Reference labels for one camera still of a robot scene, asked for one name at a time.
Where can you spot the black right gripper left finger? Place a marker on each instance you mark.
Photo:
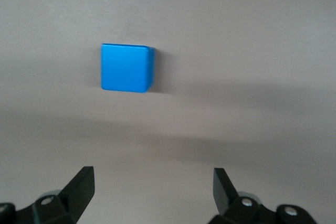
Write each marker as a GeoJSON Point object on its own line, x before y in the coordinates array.
{"type": "Point", "coordinates": [77, 192]}

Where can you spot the blue wooden cube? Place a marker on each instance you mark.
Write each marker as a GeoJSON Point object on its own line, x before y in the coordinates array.
{"type": "Point", "coordinates": [126, 68]}

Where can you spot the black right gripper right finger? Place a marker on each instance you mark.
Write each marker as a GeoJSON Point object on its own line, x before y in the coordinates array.
{"type": "Point", "coordinates": [224, 192]}

